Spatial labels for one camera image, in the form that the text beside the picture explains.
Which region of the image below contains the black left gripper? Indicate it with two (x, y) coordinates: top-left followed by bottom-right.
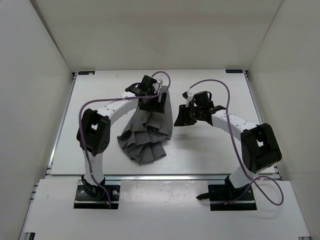
(139, 90), (166, 114)

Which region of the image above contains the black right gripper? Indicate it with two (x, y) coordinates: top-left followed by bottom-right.
(174, 105), (203, 128)

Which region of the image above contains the grey pleated skirt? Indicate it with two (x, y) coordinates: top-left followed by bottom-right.
(117, 90), (173, 165)

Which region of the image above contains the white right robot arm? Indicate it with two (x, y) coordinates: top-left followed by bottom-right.
(174, 91), (282, 200)

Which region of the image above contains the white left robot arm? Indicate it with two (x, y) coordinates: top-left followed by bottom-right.
(76, 75), (173, 201)

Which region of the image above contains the right blue corner label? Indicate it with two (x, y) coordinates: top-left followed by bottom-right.
(225, 69), (243, 74)

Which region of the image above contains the blue corner label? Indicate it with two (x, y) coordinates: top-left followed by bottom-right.
(77, 70), (95, 76)
(225, 69), (243, 74)

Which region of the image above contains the left blue corner label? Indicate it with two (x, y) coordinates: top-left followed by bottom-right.
(77, 70), (95, 76)

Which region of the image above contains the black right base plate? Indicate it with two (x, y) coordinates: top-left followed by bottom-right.
(196, 184), (257, 211)

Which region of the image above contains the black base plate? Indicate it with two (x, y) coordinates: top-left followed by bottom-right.
(73, 184), (121, 210)
(196, 184), (257, 211)

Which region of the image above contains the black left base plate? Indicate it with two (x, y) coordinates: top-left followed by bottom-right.
(73, 184), (121, 210)

